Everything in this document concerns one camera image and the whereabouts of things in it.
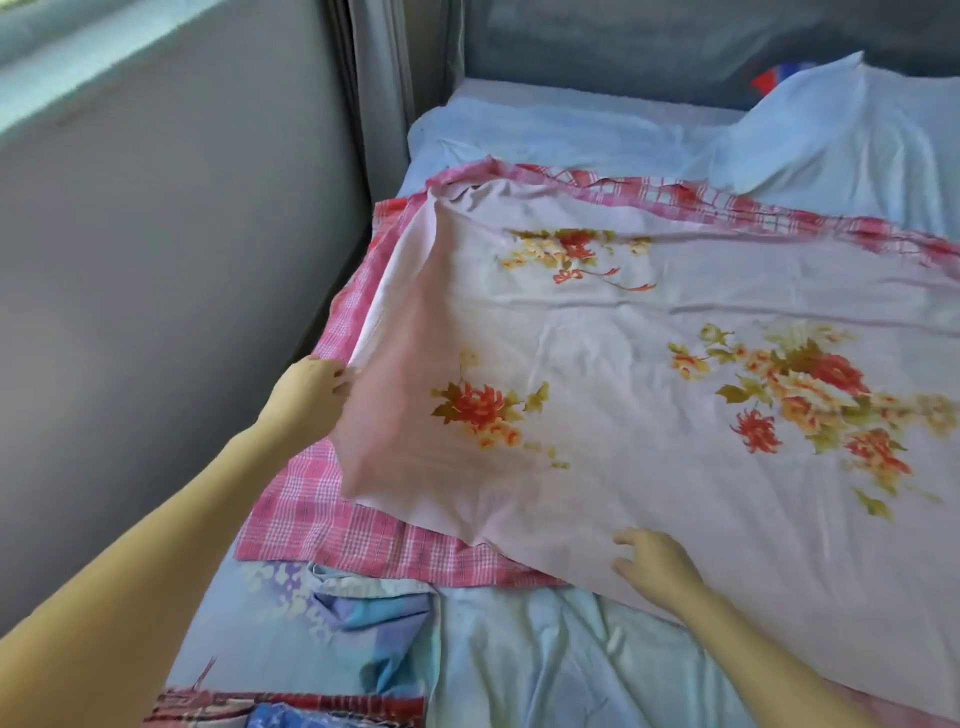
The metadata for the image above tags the person's left hand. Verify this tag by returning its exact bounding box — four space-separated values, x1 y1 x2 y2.
252 354 357 455

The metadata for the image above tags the person's right hand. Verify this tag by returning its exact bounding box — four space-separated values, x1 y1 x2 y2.
610 526 708 615

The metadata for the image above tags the pink gingham sheet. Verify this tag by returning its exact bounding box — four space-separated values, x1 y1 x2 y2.
232 156 960 591

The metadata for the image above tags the person's right forearm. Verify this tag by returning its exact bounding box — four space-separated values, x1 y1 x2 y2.
667 585 887 728

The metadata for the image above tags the person's left forearm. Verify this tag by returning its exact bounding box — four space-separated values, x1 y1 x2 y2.
0 423 309 728

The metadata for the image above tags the white bed sheet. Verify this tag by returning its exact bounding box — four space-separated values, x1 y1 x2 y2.
150 78 960 728

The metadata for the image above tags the grey curtain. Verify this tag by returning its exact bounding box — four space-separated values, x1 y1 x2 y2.
324 0 417 200

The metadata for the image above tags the white framed window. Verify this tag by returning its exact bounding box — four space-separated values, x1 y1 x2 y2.
0 0 230 140

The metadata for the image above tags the white pillow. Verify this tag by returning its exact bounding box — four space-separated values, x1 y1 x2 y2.
702 51 960 242

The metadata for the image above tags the grey padded headboard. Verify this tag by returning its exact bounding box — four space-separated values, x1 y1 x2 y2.
454 0 960 113

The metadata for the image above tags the red blue cloth item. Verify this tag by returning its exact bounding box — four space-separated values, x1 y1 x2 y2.
750 61 821 96

